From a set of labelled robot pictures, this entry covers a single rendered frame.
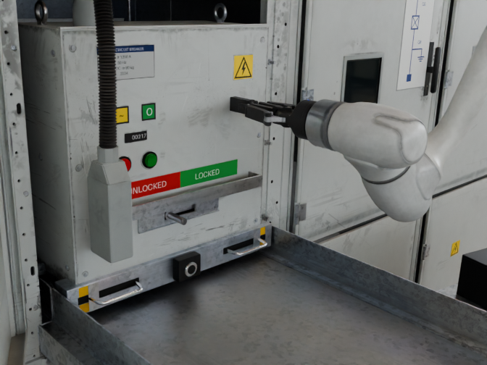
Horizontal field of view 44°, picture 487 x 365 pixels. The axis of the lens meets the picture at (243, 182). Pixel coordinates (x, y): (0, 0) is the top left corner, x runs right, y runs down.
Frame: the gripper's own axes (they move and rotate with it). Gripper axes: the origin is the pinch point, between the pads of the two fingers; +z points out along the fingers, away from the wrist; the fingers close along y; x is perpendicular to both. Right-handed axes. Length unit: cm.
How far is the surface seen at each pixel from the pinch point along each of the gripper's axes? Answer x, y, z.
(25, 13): 15, -8, 85
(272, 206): -28.6, 18.2, 7.2
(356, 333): -38, -1, -34
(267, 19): 17.0, 13.8, 7.6
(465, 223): -59, 125, 5
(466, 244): -69, 128, 5
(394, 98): -5, 66, 5
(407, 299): -36, 13, -36
